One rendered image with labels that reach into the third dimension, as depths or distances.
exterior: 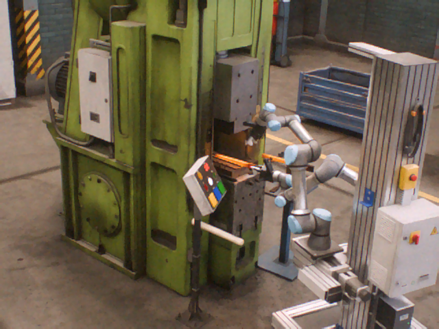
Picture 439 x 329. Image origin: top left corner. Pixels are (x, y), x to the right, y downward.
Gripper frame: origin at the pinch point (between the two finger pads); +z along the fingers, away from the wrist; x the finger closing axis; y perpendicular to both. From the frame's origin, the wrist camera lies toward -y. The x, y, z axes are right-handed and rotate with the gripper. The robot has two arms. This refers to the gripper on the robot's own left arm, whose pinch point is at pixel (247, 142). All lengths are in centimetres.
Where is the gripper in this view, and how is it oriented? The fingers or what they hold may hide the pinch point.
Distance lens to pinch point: 434.2
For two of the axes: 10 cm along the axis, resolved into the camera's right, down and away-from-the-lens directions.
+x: 6.5, -2.8, 7.1
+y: 6.6, 6.6, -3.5
